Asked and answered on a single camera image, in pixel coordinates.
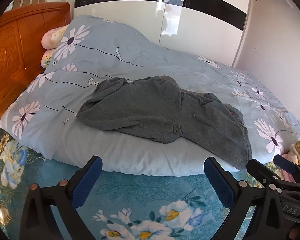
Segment grey sweatpants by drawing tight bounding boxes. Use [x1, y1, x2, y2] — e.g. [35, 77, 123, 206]
[77, 76, 252, 170]

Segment pink fluffy folded garment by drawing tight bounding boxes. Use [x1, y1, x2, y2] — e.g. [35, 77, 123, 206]
[281, 150, 300, 183]

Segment teal floral bed blanket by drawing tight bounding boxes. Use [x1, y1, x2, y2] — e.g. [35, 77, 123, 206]
[0, 128, 229, 239]

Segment light blue floral duvet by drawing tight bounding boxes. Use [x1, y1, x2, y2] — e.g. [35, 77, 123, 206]
[0, 15, 300, 177]

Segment pink floral pillow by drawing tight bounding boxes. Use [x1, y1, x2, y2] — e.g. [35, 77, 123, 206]
[40, 49, 55, 68]
[41, 25, 68, 50]

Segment white black wardrobe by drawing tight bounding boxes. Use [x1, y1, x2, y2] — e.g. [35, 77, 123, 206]
[74, 0, 249, 65]

